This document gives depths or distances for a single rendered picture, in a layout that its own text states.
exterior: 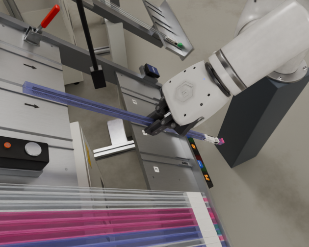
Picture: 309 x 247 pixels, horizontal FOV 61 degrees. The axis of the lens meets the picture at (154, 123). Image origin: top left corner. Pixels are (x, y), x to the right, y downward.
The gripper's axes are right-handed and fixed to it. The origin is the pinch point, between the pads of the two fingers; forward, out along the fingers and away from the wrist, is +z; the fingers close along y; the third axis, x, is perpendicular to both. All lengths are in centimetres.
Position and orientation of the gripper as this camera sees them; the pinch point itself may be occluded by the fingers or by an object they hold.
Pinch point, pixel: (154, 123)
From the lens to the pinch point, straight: 53.8
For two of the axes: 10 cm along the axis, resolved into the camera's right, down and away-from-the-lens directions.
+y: 2.8, 8.0, -5.3
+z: -7.6, 5.3, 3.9
